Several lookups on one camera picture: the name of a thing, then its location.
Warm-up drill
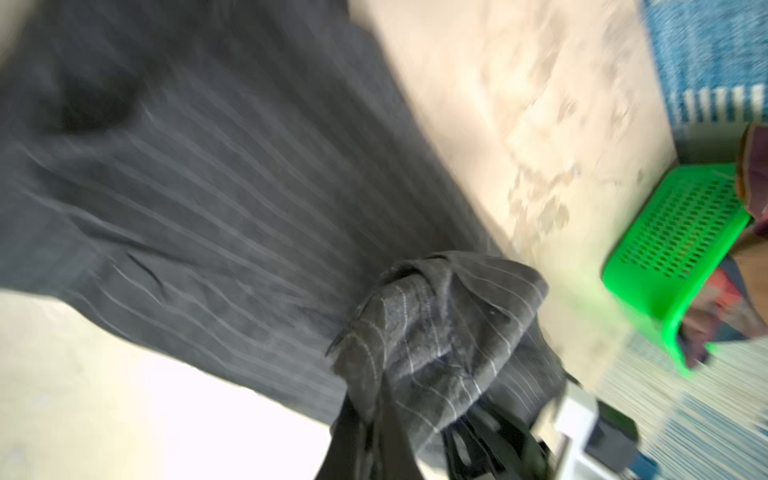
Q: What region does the plaid red shirt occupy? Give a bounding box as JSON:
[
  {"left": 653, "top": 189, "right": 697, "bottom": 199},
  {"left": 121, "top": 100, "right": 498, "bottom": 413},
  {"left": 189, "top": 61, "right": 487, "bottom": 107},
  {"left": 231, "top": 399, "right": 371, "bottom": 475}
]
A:
[{"left": 678, "top": 123, "right": 767, "bottom": 369}]

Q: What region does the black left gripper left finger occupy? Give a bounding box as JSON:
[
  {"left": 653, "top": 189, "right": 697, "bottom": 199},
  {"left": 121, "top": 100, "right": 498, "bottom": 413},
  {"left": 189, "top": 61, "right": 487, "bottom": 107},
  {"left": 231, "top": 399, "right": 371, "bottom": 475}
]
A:
[{"left": 315, "top": 395, "right": 374, "bottom": 480}]

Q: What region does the green plastic basket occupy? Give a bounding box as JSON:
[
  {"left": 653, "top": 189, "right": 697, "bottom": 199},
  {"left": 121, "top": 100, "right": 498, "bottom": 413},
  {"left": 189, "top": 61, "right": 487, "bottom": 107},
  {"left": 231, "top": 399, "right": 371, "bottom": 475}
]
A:
[{"left": 602, "top": 163, "right": 751, "bottom": 377}]

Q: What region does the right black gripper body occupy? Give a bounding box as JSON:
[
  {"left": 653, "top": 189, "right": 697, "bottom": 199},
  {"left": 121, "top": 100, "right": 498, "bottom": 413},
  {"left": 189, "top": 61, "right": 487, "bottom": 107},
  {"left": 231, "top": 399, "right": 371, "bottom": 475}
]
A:
[{"left": 442, "top": 398, "right": 551, "bottom": 479}]

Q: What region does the grey pinstriped long sleeve shirt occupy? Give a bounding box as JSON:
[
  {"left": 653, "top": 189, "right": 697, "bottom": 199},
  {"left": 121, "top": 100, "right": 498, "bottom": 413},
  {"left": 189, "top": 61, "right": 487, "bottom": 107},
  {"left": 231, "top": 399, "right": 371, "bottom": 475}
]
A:
[{"left": 0, "top": 0, "right": 568, "bottom": 475}]

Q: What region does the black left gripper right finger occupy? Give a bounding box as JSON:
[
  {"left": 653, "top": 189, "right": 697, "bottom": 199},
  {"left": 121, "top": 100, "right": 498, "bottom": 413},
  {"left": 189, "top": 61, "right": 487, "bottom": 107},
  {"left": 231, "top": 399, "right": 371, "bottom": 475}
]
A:
[{"left": 377, "top": 383, "right": 423, "bottom": 480}]

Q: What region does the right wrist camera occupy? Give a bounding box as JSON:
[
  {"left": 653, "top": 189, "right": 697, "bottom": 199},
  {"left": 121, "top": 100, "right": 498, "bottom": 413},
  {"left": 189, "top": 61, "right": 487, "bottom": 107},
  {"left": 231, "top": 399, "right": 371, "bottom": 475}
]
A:
[{"left": 533, "top": 376, "right": 661, "bottom": 480}]

